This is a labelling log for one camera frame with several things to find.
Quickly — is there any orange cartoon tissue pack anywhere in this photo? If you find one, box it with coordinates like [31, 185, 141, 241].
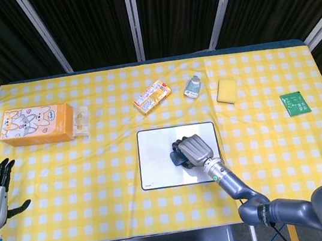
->
[0, 98, 94, 152]

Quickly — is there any yellow table leg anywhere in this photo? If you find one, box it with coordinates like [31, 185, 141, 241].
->
[287, 223, 300, 241]

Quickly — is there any green square sachet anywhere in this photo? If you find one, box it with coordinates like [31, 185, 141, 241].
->
[279, 89, 313, 119]

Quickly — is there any yellow white checked tablecloth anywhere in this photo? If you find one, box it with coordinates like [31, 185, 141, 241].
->
[0, 37, 322, 241]

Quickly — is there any white mat board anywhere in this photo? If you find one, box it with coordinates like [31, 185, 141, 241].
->
[133, 119, 225, 192]

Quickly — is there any small green white packet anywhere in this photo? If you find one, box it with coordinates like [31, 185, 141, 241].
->
[180, 74, 204, 101]

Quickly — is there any blue black rectangular object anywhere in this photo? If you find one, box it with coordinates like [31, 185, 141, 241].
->
[169, 148, 189, 167]

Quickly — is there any yellow sponge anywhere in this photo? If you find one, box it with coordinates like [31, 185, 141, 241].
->
[214, 77, 239, 106]

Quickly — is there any white partition post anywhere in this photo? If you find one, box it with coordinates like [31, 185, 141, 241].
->
[123, 0, 146, 62]
[14, 0, 74, 80]
[201, 0, 249, 50]
[297, 2, 322, 52]

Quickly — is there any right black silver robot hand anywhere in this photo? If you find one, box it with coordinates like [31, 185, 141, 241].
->
[169, 132, 217, 172]

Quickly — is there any yellow printed snack box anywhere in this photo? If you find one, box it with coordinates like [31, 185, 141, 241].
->
[130, 77, 175, 118]

